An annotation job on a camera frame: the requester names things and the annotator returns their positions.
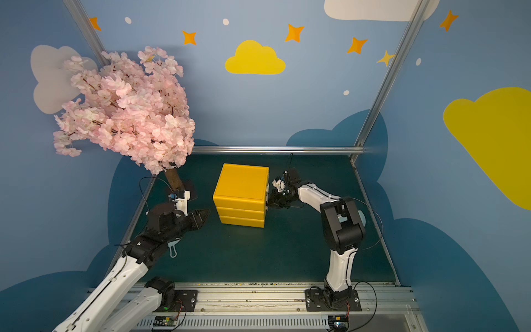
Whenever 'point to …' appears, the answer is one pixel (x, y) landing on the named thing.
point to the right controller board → (338, 322)
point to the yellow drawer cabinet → (240, 195)
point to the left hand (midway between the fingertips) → (208, 208)
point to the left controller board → (164, 321)
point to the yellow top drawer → (267, 193)
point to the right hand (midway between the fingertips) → (268, 202)
